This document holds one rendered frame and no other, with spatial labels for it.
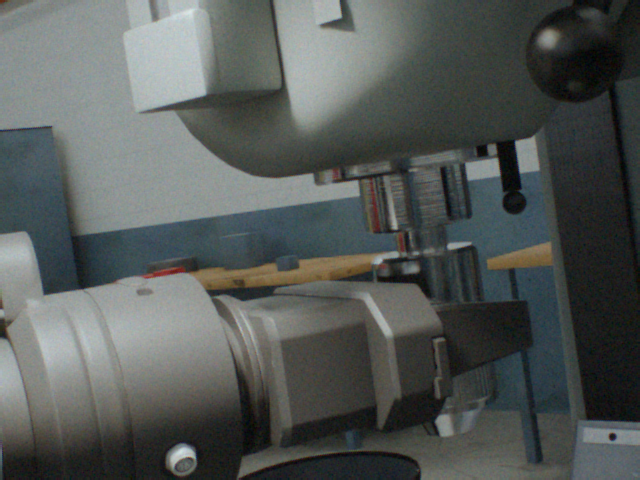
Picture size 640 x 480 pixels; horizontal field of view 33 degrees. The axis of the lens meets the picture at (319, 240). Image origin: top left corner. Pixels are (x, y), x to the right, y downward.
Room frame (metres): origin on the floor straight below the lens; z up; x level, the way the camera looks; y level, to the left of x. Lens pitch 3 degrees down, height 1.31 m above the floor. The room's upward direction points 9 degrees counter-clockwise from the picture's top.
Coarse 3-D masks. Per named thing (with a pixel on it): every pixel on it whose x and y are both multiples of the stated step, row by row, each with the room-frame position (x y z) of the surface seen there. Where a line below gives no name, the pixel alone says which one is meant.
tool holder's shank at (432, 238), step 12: (420, 228) 0.46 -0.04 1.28; (432, 228) 0.46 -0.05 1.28; (444, 228) 0.47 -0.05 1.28; (396, 240) 0.47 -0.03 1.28; (408, 240) 0.46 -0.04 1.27; (420, 240) 0.46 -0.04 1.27; (432, 240) 0.46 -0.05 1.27; (444, 240) 0.47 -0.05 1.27; (408, 252) 0.47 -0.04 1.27; (420, 252) 0.46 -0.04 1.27
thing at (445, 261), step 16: (384, 256) 0.47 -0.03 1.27; (400, 256) 0.46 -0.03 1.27; (416, 256) 0.45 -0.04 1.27; (432, 256) 0.45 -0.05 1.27; (448, 256) 0.45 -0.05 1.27; (464, 256) 0.46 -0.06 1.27; (384, 272) 0.46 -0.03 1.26; (400, 272) 0.45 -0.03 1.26; (416, 272) 0.45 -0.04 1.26; (432, 272) 0.45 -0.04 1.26; (448, 272) 0.45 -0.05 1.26
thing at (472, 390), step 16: (464, 272) 0.45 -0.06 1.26; (480, 272) 0.47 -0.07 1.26; (432, 288) 0.45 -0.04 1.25; (448, 288) 0.45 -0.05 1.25; (464, 288) 0.45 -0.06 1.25; (480, 288) 0.46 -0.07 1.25; (480, 368) 0.46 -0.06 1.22; (464, 384) 0.45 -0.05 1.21; (480, 384) 0.45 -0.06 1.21; (496, 384) 0.47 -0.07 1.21; (448, 400) 0.45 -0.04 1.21; (464, 400) 0.45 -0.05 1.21; (480, 400) 0.45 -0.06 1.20
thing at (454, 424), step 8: (480, 408) 0.47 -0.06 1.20; (440, 416) 0.46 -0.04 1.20; (448, 416) 0.46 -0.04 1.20; (456, 416) 0.46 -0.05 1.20; (464, 416) 0.46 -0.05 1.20; (472, 416) 0.46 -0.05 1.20; (424, 424) 0.47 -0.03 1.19; (432, 424) 0.46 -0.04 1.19; (440, 424) 0.46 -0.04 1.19; (448, 424) 0.46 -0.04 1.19; (456, 424) 0.46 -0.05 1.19; (464, 424) 0.46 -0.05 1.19; (472, 424) 0.46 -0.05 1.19; (432, 432) 0.47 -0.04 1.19; (440, 432) 0.46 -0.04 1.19; (448, 432) 0.46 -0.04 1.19; (456, 432) 0.46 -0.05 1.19; (464, 432) 0.46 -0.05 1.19
